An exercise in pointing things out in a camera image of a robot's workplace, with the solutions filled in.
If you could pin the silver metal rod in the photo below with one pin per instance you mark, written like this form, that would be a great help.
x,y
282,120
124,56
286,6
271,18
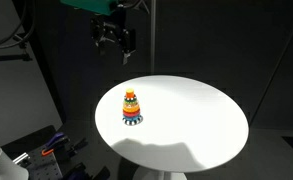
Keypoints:
x,y
21,158

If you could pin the perforated metal breadboard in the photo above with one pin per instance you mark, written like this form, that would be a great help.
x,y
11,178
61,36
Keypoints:
x,y
44,165

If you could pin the orange stacker peg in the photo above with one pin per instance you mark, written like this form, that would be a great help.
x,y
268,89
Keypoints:
x,y
130,92

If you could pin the purple clamp with orange trigger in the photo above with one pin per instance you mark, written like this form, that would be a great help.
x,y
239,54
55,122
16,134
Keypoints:
x,y
54,140

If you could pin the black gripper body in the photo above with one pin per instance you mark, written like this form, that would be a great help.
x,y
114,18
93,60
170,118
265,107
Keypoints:
x,y
111,30

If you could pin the white table pedestal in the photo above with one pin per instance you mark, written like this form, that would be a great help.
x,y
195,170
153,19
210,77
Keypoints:
x,y
159,175

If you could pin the grey vertical pole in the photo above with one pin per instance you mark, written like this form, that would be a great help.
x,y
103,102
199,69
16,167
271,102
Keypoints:
x,y
153,36

